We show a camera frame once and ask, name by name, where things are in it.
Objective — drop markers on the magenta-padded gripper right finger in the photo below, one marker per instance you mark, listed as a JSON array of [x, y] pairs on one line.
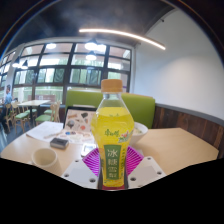
[[146, 170]]

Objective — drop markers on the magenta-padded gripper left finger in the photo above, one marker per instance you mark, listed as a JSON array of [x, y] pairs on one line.
[[77, 171]]

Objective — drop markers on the yellow drink bottle green label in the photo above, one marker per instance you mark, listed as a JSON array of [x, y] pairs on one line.
[[112, 128]]

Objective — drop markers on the small black box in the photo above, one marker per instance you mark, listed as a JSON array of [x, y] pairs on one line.
[[59, 143]]

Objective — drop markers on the white ribbed mug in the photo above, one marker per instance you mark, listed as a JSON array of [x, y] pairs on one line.
[[45, 159]]

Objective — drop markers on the white ceramic bowl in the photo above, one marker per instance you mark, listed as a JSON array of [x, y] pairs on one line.
[[140, 131]]

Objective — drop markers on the black framed picture menu stand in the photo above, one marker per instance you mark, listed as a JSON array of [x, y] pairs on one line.
[[80, 120]]

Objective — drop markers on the green upholstered bench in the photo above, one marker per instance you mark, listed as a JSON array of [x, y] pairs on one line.
[[141, 106]]

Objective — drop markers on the wooden chairs with green seats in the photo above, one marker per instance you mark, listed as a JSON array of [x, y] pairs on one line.
[[21, 116]]

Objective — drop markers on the wooden dining table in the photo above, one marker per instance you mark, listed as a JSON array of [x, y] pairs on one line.
[[33, 102]]

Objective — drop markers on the person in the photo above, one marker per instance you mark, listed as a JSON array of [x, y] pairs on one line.
[[6, 98]]

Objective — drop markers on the hanging pendant ceiling lamps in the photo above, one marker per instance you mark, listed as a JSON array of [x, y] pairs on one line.
[[91, 45]]

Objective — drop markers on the long curved ceiling light strip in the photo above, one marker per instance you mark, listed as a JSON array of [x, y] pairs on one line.
[[123, 33]]

